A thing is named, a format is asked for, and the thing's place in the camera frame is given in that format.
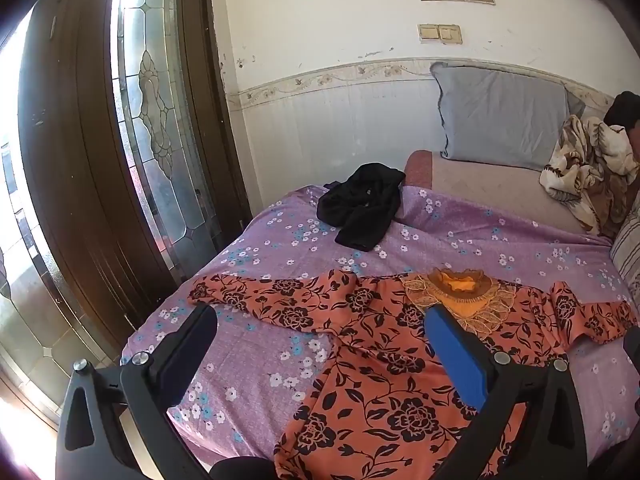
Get striped cushion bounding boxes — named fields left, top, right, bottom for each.
left=611, top=210, right=640, bottom=306

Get grey pillow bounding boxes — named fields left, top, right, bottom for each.
left=431, top=61, right=586, bottom=171

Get beige floral blanket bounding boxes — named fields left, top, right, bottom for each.
left=539, top=115, right=640, bottom=238

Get dark cloth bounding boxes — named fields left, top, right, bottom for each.
left=602, top=91, right=640, bottom=128

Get beige mattress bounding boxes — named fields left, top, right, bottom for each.
left=403, top=149, right=613, bottom=247

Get purple floral bedsheet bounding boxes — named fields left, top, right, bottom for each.
left=119, top=184, right=640, bottom=480

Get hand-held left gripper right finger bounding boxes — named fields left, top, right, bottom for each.
left=424, top=304, right=588, bottom=480

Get black garment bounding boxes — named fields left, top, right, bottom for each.
left=316, top=162, right=407, bottom=252

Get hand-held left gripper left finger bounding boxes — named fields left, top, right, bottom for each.
left=54, top=303, right=219, bottom=480

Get orange black floral dress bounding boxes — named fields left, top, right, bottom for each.
left=187, top=267, right=638, bottom=480

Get brown stained glass door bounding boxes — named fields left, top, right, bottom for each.
left=0, top=0, right=253, bottom=431

